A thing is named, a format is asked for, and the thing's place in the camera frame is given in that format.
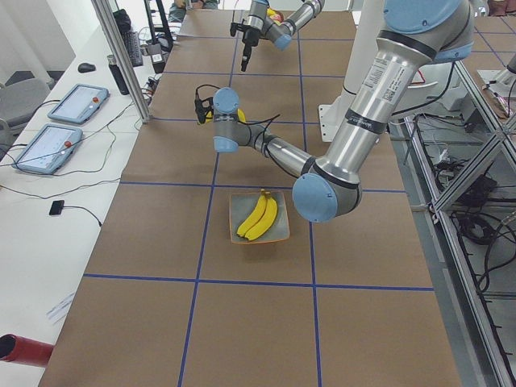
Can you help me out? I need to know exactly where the yellow banana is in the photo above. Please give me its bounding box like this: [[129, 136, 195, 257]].
[[236, 189, 267, 237], [244, 194, 277, 241], [205, 109, 247, 123]]

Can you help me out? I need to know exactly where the black bottle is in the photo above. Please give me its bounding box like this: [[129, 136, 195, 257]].
[[106, 55, 130, 95]]

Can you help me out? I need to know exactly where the lower teach pendant tablet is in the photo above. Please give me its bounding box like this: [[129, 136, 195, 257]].
[[12, 123, 83, 175]]

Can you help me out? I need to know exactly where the teach pendant tablet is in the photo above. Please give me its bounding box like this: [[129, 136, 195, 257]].
[[47, 84, 110, 124], [12, 123, 83, 175]]

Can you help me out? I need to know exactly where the upper teach pendant tablet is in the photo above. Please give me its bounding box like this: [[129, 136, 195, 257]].
[[47, 84, 110, 124]]

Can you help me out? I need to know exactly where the black keyboard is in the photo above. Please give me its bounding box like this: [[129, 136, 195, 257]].
[[121, 31, 144, 67]]

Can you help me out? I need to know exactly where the black computer mouse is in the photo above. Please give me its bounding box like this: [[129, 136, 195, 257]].
[[77, 62, 97, 73]]

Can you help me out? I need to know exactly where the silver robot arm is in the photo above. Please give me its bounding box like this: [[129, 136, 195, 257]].
[[213, 1, 474, 223], [230, 0, 325, 72]]

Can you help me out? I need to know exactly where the red cylinder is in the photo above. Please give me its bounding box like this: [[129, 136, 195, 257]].
[[1, 334, 54, 368]]

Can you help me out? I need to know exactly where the aluminium frame post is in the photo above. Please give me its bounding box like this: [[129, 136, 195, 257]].
[[91, 0, 150, 124]]

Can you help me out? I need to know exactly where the blue square plate orange rim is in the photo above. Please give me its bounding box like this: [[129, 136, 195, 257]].
[[229, 191, 289, 244]]

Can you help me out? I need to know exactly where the small black puck device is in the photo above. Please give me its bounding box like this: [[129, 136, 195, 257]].
[[48, 200, 65, 216]]

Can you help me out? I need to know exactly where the woven wicker fruit basket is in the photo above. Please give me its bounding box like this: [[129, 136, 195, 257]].
[[267, 9, 284, 25]]

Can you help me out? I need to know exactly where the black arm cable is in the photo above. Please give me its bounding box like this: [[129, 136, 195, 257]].
[[194, 83, 307, 178]]

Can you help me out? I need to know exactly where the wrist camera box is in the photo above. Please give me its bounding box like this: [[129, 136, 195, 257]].
[[194, 94, 214, 124], [230, 22, 244, 37]]

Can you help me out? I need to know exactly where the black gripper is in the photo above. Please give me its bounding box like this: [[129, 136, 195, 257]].
[[240, 25, 260, 72]]

